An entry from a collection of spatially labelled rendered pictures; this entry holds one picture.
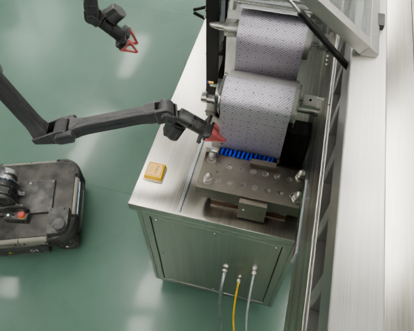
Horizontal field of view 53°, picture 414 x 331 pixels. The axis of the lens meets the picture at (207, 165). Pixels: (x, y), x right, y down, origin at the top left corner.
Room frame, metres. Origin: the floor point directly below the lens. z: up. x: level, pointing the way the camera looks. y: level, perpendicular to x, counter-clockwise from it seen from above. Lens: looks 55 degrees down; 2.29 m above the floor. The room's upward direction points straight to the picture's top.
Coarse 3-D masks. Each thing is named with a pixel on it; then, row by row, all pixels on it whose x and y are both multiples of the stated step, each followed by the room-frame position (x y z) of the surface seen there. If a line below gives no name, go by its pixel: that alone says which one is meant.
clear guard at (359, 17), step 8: (336, 0) 0.85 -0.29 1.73; (344, 0) 0.87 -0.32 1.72; (352, 0) 0.89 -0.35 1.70; (360, 0) 0.91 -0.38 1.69; (368, 0) 0.94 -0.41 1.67; (344, 8) 0.84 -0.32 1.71; (352, 8) 0.86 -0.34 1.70; (360, 8) 0.88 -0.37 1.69; (352, 16) 0.83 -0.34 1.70; (360, 16) 0.85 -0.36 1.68; (360, 24) 0.82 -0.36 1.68
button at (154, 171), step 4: (152, 164) 0.96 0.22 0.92; (156, 164) 0.96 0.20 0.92; (160, 164) 0.96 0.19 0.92; (164, 164) 0.96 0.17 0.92; (148, 168) 0.94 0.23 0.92; (152, 168) 0.94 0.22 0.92; (156, 168) 0.94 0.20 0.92; (160, 168) 0.94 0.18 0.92; (164, 168) 0.94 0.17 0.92; (148, 172) 0.92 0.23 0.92; (152, 172) 0.92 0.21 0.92; (156, 172) 0.92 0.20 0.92; (160, 172) 0.92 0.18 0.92; (148, 176) 0.90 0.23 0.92; (152, 176) 0.90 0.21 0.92; (156, 176) 0.90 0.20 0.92; (160, 176) 0.90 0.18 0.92; (156, 180) 0.90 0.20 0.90; (160, 180) 0.89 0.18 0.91
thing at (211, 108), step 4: (208, 96) 1.08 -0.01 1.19; (212, 96) 1.08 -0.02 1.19; (208, 100) 1.06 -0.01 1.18; (212, 100) 1.06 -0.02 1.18; (208, 104) 1.08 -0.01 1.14; (212, 104) 1.08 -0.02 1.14; (216, 104) 1.05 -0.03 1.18; (208, 108) 1.06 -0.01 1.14; (212, 108) 1.06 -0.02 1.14; (216, 108) 1.05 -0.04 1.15; (208, 112) 1.06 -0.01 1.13; (212, 112) 1.05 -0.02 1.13; (216, 112) 1.05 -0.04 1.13; (216, 116) 1.05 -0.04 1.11; (212, 120) 1.06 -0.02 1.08; (216, 120) 1.06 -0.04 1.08; (208, 144) 1.07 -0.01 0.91; (212, 144) 1.06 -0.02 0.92; (216, 144) 1.05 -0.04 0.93; (208, 148) 1.06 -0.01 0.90; (212, 148) 1.05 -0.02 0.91; (216, 148) 1.05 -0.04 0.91
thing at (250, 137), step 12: (228, 120) 0.96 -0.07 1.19; (240, 120) 0.95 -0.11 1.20; (228, 132) 0.96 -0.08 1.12; (240, 132) 0.95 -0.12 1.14; (252, 132) 0.94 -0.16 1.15; (264, 132) 0.93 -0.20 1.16; (276, 132) 0.92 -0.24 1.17; (228, 144) 0.96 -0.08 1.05; (240, 144) 0.95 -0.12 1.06; (252, 144) 0.94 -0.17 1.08; (264, 144) 0.93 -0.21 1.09; (276, 144) 0.92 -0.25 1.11; (276, 156) 0.92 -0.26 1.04
